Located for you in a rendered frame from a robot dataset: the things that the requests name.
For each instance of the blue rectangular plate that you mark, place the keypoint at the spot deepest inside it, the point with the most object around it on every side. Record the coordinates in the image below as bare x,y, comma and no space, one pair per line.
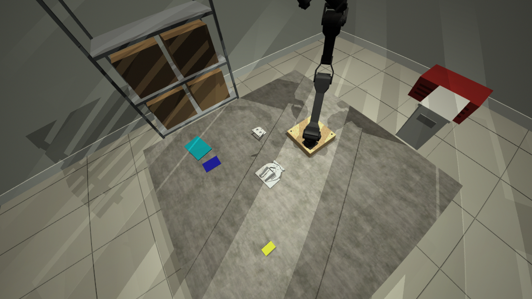
211,164

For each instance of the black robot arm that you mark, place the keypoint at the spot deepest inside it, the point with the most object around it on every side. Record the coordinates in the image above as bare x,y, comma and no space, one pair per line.
332,20

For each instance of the cyan flat rectangular plate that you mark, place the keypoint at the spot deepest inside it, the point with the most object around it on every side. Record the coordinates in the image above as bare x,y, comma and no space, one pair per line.
198,148

